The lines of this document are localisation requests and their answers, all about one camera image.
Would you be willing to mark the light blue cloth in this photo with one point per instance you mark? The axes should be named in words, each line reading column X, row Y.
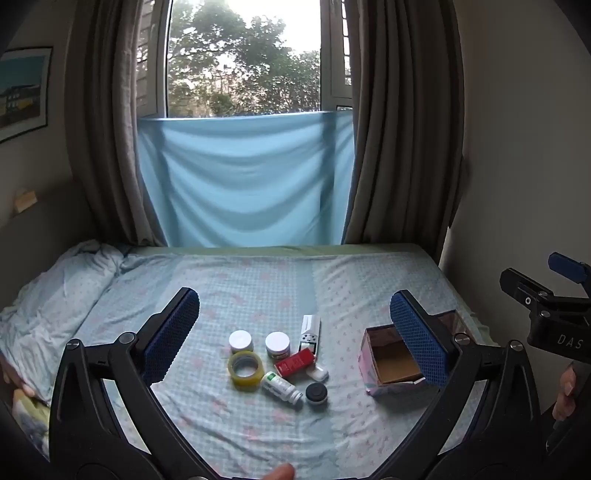
column 244, row 180

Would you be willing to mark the small white case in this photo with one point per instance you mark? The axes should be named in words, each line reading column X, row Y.
column 318, row 373

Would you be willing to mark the person's left hand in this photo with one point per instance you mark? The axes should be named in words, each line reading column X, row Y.
column 281, row 472

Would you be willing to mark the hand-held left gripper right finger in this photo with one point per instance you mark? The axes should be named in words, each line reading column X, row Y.
column 420, row 341

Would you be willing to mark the white pill bottle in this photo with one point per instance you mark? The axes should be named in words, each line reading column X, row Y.
column 279, row 386

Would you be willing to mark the red carton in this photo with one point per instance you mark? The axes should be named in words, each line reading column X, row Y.
column 295, row 362

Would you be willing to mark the green label jar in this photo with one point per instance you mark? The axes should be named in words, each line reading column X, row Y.
column 278, row 344

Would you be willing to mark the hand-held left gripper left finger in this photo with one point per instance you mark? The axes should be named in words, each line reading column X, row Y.
column 171, row 337

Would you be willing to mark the person's right hand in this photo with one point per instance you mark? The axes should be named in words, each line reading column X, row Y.
column 564, row 392

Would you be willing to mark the cardboard box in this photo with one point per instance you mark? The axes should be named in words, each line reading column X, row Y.
column 392, row 364

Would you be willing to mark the framed wall poster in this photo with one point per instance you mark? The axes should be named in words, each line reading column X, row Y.
column 23, row 92

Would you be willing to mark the white remote control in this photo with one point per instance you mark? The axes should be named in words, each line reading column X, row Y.
column 310, row 330

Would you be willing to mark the black lid jar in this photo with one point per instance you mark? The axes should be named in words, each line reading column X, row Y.
column 316, row 393

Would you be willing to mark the rumpled light blue duvet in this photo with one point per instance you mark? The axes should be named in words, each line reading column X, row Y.
column 55, row 295

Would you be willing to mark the white lid jar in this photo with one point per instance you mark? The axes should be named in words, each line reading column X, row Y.
column 240, row 340

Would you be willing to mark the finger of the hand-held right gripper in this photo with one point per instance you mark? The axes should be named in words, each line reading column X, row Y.
column 565, row 267
column 524, row 286

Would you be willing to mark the window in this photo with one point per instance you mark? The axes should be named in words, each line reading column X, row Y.
column 240, row 60

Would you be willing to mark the yellow patterned cloth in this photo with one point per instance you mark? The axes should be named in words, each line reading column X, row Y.
column 32, row 415

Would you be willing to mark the brown curtain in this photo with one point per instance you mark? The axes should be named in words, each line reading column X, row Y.
column 111, row 115
column 401, row 115

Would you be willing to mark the yellow tape roll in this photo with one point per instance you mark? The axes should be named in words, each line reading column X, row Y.
column 236, row 374

